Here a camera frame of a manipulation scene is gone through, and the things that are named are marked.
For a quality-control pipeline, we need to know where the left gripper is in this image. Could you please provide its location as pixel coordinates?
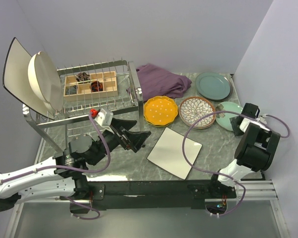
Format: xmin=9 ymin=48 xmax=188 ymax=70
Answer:
xmin=89 ymin=117 xmax=151 ymax=166

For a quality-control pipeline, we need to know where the mint green flower plate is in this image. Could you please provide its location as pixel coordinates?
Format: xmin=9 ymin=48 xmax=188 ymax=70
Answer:
xmin=216 ymin=102 xmax=243 ymax=131

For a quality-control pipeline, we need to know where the orange dotted plate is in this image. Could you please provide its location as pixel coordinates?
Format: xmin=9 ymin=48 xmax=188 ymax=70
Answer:
xmin=144 ymin=96 xmax=178 ymax=123

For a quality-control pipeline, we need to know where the dark green round plate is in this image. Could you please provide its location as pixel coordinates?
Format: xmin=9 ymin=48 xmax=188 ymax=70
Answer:
xmin=195 ymin=72 xmax=233 ymax=99

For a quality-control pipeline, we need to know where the white ribbed brown bowl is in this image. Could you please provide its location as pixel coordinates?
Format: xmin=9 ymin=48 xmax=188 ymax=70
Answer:
xmin=178 ymin=96 xmax=216 ymax=121

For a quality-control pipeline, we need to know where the large square plate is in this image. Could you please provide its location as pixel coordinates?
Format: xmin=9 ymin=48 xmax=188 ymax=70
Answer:
xmin=147 ymin=128 xmax=202 ymax=179
xmin=2 ymin=37 xmax=54 ymax=119

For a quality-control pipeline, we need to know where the white round plate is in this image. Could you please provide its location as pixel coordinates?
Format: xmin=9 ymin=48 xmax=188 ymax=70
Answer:
xmin=27 ymin=51 xmax=64 ymax=112

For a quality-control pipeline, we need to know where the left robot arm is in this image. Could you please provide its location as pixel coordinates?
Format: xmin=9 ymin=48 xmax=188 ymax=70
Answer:
xmin=0 ymin=119 xmax=151 ymax=212

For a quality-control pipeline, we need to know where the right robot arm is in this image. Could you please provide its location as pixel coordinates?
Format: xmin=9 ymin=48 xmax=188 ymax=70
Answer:
xmin=208 ymin=103 xmax=281 ymax=198

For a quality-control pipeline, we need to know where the steel dish rack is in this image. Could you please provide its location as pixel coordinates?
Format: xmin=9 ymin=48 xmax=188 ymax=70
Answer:
xmin=22 ymin=59 xmax=144 ymax=152

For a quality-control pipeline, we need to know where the wooden cutlery box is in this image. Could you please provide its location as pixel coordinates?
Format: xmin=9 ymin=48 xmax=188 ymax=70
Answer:
xmin=64 ymin=71 xmax=118 ymax=102

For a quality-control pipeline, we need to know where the purple cloth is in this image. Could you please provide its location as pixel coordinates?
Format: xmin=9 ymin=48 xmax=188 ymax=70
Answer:
xmin=136 ymin=63 xmax=192 ymax=102

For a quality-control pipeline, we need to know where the black base beam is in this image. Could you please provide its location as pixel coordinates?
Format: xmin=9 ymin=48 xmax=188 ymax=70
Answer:
xmin=73 ymin=180 xmax=236 ymax=211

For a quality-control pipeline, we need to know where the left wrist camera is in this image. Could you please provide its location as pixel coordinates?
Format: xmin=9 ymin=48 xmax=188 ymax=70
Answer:
xmin=94 ymin=108 xmax=113 ymax=130

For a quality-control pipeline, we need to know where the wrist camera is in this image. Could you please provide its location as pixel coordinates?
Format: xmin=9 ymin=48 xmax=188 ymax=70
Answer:
xmin=94 ymin=108 xmax=113 ymax=130
xmin=256 ymin=115 xmax=268 ymax=125

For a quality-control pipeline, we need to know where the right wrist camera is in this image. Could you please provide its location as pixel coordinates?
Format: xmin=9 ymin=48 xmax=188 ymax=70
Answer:
xmin=256 ymin=115 xmax=268 ymax=125

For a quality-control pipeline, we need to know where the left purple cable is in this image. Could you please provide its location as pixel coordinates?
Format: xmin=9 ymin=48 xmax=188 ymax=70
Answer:
xmin=0 ymin=109 xmax=112 ymax=221

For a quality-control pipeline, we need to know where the aluminium rail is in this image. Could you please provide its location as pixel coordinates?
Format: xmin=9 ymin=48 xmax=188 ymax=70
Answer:
xmin=240 ymin=180 xmax=278 ymax=201

